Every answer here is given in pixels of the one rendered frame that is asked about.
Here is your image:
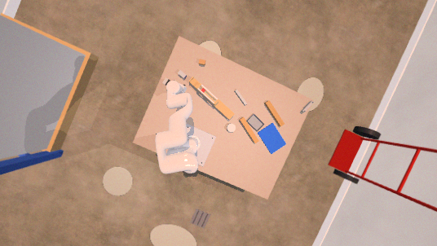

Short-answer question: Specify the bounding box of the orange flat bar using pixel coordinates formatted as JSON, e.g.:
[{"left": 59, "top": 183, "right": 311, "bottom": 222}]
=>
[
  {"left": 240, "top": 117, "right": 258, "bottom": 143},
  {"left": 265, "top": 100, "right": 285, "bottom": 126}
]

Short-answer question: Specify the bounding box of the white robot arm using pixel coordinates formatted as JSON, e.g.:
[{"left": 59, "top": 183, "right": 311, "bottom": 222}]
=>
[{"left": 155, "top": 78, "right": 201, "bottom": 174}]

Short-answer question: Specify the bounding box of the blue flat rectangular slab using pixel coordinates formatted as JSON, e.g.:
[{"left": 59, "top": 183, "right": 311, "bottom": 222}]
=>
[{"left": 258, "top": 123, "right": 286, "bottom": 154}]

